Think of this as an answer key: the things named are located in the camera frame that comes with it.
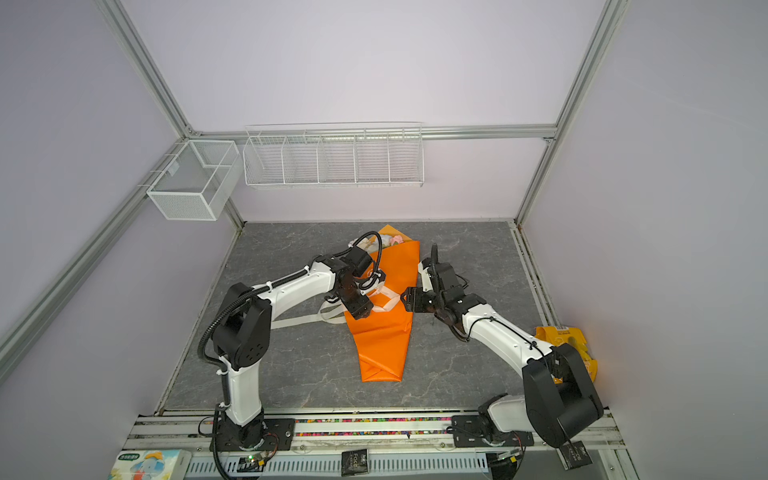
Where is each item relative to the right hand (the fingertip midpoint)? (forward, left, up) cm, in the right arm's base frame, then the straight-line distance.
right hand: (411, 297), depth 87 cm
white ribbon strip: (0, +24, -9) cm, 26 cm away
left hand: (0, +16, -5) cm, 17 cm away
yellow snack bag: (-9, -48, -8) cm, 49 cm away
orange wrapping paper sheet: (-9, +8, -7) cm, 14 cm away
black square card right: (-37, -38, -10) cm, 54 cm away
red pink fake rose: (+27, +5, -3) cm, 27 cm away
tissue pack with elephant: (-40, +58, -4) cm, 70 cm away
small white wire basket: (+34, +70, +17) cm, 80 cm away
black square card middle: (-39, +14, -8) cm, 42 cm away
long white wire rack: (+49, +9, +16) cm, 53 cm away
